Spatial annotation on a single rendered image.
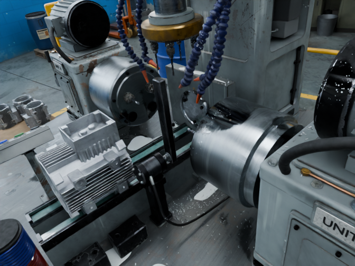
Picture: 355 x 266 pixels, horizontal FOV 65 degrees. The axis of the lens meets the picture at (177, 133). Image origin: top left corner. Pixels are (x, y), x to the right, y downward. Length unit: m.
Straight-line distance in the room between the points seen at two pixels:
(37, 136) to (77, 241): 0.35
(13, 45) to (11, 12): 0.59
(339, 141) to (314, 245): 0.22
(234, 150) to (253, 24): 0.41
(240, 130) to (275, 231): 0.23
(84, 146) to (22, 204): 0.50
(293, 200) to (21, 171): 1.09
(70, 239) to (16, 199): 0.41
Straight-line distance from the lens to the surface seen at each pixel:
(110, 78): 1.06
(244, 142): 0.63
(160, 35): 0.79
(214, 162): 0.68
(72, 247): 0.89
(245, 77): 0.97
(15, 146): 0.99
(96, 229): 0.89
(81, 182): 0.73
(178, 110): 1.11
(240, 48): 0.96
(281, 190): 0.55
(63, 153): 0.77
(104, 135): 0.76
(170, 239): 0.88
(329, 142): 0.43
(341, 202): 0.51
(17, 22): 6.53
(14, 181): 1.32
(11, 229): 0.47
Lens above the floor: 1.52
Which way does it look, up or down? 34 degrees down
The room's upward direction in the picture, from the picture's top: 8 degrees counter-clockwise
